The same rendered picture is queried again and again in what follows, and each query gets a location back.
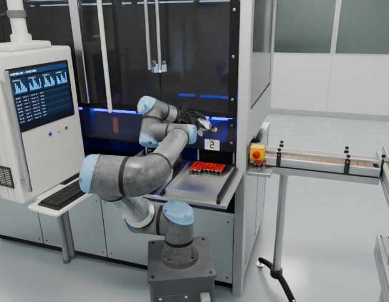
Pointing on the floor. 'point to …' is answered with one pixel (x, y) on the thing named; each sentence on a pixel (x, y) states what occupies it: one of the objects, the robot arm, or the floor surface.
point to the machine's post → (243, 139)
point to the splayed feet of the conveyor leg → (277, 277)
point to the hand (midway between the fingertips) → (207, 126)
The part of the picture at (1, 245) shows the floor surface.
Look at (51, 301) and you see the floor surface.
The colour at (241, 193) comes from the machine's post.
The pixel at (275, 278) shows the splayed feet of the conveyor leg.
